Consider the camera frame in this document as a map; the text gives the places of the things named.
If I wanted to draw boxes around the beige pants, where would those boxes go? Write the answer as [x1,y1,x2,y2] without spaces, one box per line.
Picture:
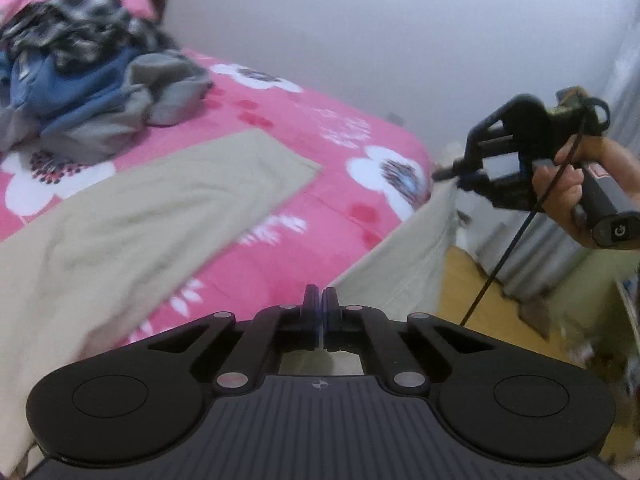
[0,127,458,466]

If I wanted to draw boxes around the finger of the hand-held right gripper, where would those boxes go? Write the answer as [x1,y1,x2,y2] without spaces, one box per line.
[432,95,548,181]
[457,175,538,211]

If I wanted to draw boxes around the grey curtain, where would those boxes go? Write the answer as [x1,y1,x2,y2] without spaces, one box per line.
[470,25,640,306]

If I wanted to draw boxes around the black cable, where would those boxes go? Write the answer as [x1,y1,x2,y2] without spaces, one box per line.
[459,95,601,328]

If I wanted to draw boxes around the pink floral bed sheet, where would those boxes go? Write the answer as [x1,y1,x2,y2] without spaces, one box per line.
[0,47,436,351]

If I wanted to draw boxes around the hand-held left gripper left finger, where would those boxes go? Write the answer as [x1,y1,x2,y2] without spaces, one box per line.
[147,285,322,396]

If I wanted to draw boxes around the person's right hand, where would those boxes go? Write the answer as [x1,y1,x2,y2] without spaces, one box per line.
[532,137,640,246]

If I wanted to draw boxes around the grey hoodie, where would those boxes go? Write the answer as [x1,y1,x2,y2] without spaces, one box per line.
[0,50,213,166]

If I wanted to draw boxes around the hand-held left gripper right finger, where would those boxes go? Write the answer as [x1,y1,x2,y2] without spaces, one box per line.
[322,287,493,391]

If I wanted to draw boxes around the plaid shirt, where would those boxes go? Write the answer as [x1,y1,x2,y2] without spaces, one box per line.
[0,0,173,72]

